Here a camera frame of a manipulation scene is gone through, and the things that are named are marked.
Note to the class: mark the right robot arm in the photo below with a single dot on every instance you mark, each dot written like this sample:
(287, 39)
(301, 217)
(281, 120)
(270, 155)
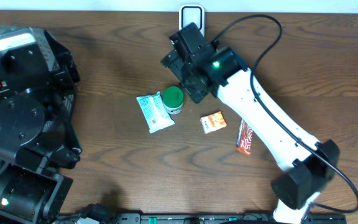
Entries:
(298, 154)

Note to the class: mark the white barcode scanner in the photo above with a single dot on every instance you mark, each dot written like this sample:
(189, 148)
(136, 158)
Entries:
(189, 13)

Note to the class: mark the orange snack sachet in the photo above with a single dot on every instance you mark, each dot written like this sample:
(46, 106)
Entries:
(213, 122)

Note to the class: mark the white teal snack packet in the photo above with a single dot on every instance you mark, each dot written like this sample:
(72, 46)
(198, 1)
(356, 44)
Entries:
(154, 112)

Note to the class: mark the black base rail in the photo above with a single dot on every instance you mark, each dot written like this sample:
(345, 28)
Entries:
(136, 218)

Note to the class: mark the red Top chocolate bar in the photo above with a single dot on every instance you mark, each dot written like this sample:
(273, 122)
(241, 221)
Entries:
(244, 138)

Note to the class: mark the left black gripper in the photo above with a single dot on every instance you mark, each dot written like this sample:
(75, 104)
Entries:
(59, 58)

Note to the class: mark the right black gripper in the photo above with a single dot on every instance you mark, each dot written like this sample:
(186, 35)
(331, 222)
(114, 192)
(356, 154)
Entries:
(176, 63)

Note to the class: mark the green lidded round jar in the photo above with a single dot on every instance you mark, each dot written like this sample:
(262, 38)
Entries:
(173, 99)

